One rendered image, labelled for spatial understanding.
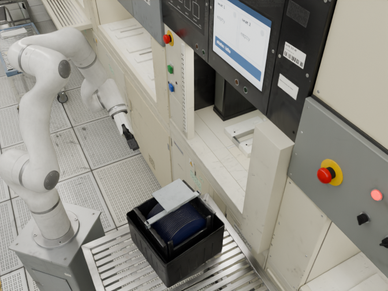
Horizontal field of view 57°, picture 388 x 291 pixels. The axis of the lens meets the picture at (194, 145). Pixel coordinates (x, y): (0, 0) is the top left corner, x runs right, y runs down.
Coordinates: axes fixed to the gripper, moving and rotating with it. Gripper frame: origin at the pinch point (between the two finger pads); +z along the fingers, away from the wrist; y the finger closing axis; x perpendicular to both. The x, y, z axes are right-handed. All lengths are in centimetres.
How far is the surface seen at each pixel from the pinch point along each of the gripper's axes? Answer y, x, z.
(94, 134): -154, -44, -49
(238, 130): -20, 48, 12
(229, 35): 52, 46, -10
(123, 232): 2.5, -18.9, 32.4
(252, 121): -24, 57, 10
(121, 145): -144, -25, -28
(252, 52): 59, 48, 0
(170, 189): 29.2, 8.7, 24.7
